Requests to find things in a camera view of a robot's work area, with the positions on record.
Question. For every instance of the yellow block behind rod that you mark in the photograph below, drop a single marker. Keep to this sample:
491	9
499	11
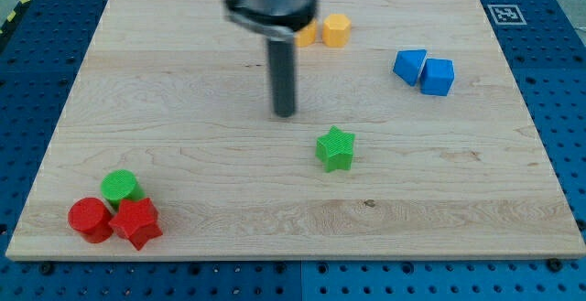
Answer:
306	35

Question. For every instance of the blue cube block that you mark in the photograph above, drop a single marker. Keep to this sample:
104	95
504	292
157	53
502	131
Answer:
437	77

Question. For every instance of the white fiducial marker tag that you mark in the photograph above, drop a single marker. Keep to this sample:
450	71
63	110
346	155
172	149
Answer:
506	15

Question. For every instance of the red cylinder block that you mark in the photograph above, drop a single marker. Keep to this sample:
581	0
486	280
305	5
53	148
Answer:
90	218

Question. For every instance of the green cylinder block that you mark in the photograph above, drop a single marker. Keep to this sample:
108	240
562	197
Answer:
121	184

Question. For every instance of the yellow hexagon block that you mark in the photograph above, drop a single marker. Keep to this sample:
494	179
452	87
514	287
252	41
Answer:
336	30

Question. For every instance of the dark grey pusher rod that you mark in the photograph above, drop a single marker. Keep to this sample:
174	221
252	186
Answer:
282	75

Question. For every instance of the red star block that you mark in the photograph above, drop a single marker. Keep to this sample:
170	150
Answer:
137	222

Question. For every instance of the green star block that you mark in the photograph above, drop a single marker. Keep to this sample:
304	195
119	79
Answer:
335	149

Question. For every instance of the blue triangular prism block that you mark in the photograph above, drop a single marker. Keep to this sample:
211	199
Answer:
408	64

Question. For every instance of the wooden board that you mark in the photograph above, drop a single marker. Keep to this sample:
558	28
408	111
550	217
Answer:
175	93

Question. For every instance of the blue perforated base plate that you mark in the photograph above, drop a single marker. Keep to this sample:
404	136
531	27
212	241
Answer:
38	66

